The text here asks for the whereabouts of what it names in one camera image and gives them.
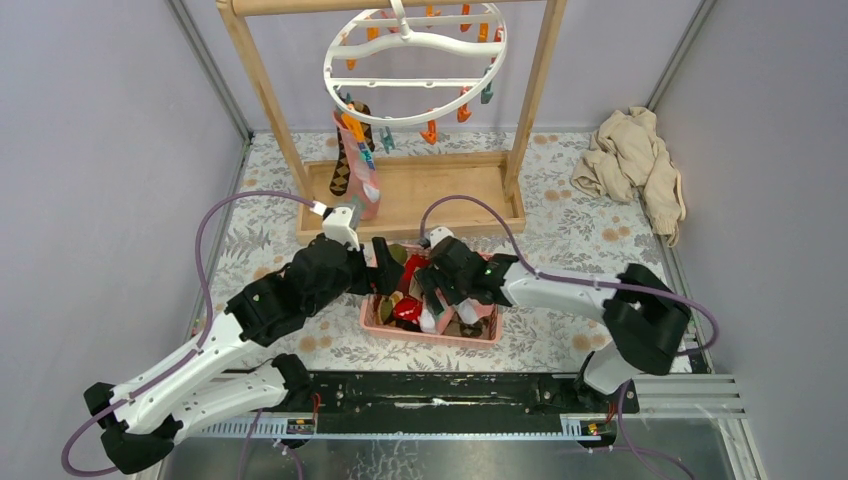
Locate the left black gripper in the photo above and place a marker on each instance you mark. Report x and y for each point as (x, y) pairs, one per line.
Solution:
(385, 279)

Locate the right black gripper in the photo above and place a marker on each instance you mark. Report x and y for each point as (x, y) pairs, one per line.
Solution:
(432, 277)

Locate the plain red sock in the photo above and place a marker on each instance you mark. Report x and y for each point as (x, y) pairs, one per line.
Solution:
(413, 263)

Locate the pink sock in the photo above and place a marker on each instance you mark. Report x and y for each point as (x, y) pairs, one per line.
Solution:
(363, 189)
(468, 310)

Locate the red white patterned sock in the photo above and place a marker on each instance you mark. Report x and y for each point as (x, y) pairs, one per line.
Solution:
(408, 311)

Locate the brown beige argyle sock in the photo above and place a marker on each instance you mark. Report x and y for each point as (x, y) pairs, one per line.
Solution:
(341, 175)

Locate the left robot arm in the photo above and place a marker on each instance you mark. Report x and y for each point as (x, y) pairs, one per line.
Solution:
(144, 419)

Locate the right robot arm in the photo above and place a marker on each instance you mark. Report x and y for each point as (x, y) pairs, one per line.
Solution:
(646, 325)

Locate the white round clip hanger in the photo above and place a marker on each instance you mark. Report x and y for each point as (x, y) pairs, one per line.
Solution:
(425, 63)

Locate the pink plastic basket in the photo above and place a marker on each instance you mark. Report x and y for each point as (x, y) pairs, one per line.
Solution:
(413, 334)

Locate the beige crumpled cloth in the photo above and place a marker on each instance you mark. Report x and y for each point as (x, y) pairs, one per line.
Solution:
(627, 158)

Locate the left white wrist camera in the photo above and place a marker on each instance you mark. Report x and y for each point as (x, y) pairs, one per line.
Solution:
(340, 223)

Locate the wooden hanger rack frame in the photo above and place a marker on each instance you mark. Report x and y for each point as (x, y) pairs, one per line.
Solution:
(414, 185)

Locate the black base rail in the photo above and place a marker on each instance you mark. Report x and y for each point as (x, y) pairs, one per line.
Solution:
(347, 402)

